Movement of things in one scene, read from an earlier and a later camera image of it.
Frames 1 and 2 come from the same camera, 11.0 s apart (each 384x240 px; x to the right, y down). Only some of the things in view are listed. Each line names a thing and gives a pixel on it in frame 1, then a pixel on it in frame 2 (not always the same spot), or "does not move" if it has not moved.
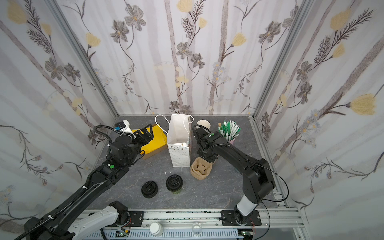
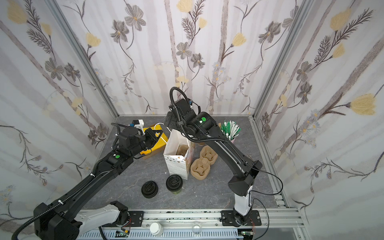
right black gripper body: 200,138 -> 169,120
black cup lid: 174,182 does not move
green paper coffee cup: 177,192 does not move
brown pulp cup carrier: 200,169 does not move
